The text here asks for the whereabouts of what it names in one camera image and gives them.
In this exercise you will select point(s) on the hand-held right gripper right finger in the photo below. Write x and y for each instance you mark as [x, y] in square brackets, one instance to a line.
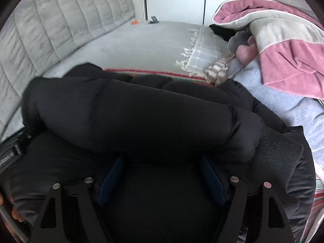
[214, 181]

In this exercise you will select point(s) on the light blue blanket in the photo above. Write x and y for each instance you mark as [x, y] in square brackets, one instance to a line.
[283, 103]

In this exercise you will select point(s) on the grey quilted headboard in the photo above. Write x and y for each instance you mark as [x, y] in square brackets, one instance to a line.
[50, 30]

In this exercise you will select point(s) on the pink and grey quilt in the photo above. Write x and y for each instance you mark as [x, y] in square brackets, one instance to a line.
[286, 48]

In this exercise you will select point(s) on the white checked fringed blanket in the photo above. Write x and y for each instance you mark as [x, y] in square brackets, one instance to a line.
[201, 53]

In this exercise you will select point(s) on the striped cloth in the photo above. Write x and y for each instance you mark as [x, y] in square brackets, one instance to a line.
[220, 68]

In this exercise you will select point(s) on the person's left hand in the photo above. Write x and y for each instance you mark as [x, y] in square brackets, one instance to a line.
[17, 214]

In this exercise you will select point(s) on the dark cloth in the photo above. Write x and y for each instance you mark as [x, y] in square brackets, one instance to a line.
[222, 32]

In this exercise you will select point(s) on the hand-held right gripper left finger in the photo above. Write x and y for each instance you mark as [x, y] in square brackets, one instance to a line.
[111, 182]

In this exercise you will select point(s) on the small orange object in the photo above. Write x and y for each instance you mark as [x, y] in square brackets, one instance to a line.
[134, 22]

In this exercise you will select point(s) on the grey cloth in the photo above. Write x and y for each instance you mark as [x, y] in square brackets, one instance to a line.
[239, 40]

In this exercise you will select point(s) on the small black object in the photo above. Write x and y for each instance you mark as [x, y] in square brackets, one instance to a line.
[154, 19]

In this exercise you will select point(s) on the black puffer jacket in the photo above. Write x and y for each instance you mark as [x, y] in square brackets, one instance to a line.
[141, 121]

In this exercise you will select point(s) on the white and grey wardrobe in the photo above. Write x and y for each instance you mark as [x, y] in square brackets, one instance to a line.
[177, 2]

